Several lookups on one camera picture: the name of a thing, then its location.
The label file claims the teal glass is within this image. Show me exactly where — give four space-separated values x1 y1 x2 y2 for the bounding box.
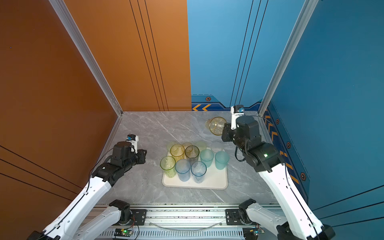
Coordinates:
215 151 230 170
200 149 215 168

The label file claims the tall grey-blue glass back row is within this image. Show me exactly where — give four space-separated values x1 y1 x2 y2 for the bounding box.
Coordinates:
191 161 207 184

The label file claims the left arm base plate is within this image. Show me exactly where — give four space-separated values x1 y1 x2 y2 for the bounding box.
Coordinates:
113 209 147 227

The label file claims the tall green glass back row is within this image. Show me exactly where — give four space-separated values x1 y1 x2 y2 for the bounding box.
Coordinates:
160 156 177 178

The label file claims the short light green glass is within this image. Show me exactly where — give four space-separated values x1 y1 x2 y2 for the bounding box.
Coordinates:
195 141 207 152

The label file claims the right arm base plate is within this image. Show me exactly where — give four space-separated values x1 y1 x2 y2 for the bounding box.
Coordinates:
225 209 257 226

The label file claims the dark smoky grey glass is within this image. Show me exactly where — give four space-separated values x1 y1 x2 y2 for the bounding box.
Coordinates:
185 145 200 166

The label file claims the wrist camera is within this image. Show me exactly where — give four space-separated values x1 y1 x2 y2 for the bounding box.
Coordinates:
231 105 245 130
126 134 139 154

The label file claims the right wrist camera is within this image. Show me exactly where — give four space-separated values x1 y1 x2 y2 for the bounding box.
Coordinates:
231 105 245 130

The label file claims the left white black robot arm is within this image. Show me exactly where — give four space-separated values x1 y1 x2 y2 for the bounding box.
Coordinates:
28 135 147 240

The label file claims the right green circuit board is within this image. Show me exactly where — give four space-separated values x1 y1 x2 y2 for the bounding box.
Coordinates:
243 228 265 240

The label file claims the left aluminium corner post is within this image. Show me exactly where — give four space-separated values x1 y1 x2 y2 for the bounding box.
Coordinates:
49 0 123 117

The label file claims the tall yellow glass back row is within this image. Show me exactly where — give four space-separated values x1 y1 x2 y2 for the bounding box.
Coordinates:
205 117 227 136

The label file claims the short pale green glass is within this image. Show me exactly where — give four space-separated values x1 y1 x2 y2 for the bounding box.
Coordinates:
167 141 178 151

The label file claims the tall blue glass back row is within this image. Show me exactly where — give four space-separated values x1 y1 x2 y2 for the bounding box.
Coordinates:
175 159 191 182

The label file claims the tall amber glass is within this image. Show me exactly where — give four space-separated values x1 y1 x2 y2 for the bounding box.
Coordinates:
170 144 185 162

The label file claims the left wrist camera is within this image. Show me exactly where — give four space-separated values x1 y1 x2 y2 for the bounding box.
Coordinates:
126 134 139 154

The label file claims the clear short glass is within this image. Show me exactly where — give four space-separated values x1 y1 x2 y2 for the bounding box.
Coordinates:
211 142 224 153

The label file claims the short yellow glass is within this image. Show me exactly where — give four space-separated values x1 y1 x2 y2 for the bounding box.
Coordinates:
182 142 193 149

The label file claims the left green circuit board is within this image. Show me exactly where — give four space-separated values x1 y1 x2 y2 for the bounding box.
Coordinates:
113 229 134 239

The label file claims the white rectangular plastic tray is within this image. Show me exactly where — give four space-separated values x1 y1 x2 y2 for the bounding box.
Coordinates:
162 152 228 190

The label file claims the green circuit board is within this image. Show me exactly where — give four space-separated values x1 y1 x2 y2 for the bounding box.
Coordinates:
113 229 134 239
243 228 265 240

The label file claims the aluminium front rail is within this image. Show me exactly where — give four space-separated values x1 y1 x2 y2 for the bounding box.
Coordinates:
53 204 319 240

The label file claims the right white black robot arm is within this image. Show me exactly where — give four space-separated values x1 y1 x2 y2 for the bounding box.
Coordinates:
222 114 336 240

